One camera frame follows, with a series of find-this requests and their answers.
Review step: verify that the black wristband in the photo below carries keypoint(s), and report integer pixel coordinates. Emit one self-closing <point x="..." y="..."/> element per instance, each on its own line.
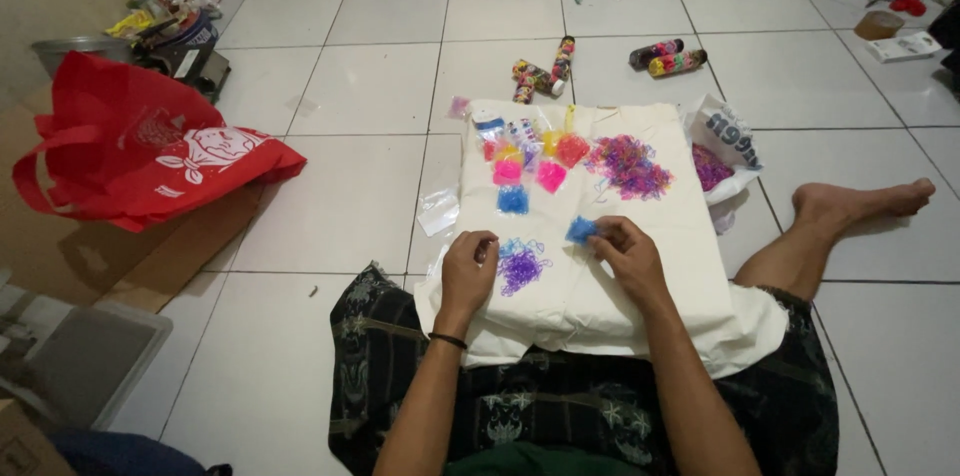
<point x="448" y="341"/>

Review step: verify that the red hair accessory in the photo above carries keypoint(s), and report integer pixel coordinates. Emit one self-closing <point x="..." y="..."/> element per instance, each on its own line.
<point x="909" y="7"/>

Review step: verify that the red tote bag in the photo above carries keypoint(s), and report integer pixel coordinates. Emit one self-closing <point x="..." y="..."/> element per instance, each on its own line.
<point x="142" y="146"/>

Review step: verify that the dark bag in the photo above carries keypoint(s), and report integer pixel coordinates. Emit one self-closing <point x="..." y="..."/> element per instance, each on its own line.
<point x="946" y="40"/>

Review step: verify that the cream white cloth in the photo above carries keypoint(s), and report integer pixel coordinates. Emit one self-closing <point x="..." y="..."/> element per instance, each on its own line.
<point x="585" y="296"/>

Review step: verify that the white printed plastic bag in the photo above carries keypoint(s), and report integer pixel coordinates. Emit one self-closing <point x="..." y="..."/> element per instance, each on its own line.
<point x="731" y="132"/>

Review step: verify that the green shirt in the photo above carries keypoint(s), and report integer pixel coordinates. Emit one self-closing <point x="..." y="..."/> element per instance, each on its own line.
<point x="540" y="462"/>

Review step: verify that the clear empty plastic bag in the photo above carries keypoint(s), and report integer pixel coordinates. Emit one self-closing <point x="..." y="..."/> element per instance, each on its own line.
<point x="439" y="212"/>

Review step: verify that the grey metal pot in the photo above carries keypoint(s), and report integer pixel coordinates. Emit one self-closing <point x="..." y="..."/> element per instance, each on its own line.
<point x="79" y="52"/>

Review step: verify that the cluster of coloured band packets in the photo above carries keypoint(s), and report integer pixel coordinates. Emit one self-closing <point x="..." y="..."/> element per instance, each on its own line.
<point x="512" y="172"/>

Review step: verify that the blue band packet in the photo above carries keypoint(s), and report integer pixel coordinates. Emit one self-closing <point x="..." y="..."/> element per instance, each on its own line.
<point x="579" y="230"/>

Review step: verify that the heap of household clutter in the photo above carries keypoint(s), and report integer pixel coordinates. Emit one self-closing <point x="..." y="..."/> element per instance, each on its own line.
<point x="176" y="33"/>

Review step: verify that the white cardboard box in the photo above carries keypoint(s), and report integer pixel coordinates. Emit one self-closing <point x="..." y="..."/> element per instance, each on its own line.
<point x="904" y="46"/>

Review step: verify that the grey plastic lid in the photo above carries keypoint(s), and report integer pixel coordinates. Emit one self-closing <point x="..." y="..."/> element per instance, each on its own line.
<point x="90" y="360"/>

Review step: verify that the brown tape roll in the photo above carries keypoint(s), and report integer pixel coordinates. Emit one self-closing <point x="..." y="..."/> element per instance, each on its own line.
<point x="879" y="25"/>

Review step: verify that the dark patterned sarong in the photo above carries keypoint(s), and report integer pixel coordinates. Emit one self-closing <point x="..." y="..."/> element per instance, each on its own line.
<point x="570" y="408"/>

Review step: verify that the purple bands in bag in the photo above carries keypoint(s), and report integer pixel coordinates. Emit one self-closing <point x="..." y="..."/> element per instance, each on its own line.
<point x="709" y="167"/>

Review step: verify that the person's right hand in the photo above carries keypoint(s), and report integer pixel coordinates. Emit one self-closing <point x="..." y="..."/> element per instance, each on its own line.
<point x="637" y="266"/>

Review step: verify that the pile of purple rubber bands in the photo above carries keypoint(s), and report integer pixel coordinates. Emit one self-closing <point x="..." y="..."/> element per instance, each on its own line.
<point x="521" y="268"/>

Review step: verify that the flat brown cardboard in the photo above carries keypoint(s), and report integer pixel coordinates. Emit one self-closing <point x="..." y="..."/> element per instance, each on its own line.
<point x="45" y="251"/>

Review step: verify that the brown cardboard box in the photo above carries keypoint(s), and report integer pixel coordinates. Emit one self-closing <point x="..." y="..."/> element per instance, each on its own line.
<point x="26" y="446"/>

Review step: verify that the person's right leg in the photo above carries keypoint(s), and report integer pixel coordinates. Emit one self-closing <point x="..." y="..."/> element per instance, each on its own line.
<point x="825" y="221"/>

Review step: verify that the pile of mixed rubber bands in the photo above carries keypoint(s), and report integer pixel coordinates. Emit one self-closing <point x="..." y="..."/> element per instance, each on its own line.
<point x="628" y="167"/>

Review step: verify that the person's left hand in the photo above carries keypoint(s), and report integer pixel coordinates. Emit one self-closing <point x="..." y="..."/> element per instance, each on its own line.
<point x="463" y="273"/>

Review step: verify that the small pink clear packet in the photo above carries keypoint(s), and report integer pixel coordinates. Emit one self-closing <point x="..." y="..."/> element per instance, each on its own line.
<point x="458" y="107"/>

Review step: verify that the dark blue cloth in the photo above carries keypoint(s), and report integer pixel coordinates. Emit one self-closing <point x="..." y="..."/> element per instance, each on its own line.
<point x="127" y="456"/>

